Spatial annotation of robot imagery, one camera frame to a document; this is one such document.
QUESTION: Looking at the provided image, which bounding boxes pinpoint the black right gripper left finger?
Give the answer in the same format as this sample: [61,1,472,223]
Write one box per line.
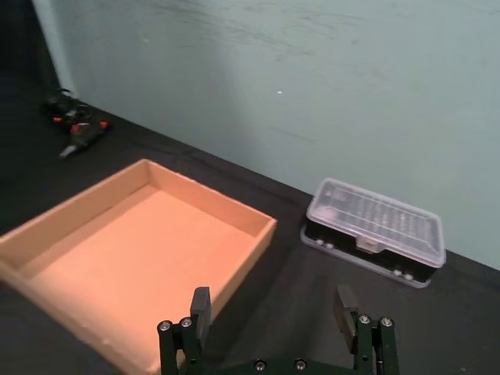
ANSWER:
[156,287,214,375]

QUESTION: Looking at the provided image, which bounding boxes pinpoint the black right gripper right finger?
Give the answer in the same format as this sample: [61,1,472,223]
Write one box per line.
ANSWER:
[333,285,401,375]

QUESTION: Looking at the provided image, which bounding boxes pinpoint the black table cloth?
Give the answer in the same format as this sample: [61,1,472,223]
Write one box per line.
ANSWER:
[0,73,500,375]

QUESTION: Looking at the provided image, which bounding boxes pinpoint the shallow brown cardboard tray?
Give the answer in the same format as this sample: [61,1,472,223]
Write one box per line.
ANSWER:
[0,158,278,375]

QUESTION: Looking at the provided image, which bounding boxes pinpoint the clear plastic case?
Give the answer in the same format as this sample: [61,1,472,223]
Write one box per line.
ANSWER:
[299,177,448,290]

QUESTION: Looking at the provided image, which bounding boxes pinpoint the black corded tool orange parts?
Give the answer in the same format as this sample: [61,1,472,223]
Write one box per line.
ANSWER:
[41,87,111,160]

